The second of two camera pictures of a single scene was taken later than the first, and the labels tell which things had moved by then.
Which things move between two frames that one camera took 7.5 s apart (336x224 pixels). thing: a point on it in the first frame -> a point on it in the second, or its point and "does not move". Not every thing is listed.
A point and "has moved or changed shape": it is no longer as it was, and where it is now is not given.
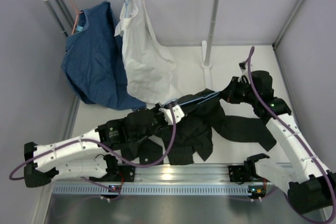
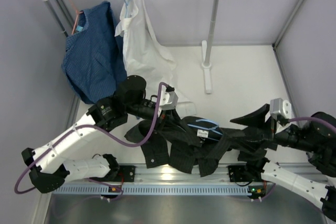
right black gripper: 229,94 -> 256,118
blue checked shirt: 93,61 does not move
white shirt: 150,65 does not move
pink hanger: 77,12 does not move
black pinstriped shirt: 192,132 has moved or changed shape
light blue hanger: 182,104 -> 214,130
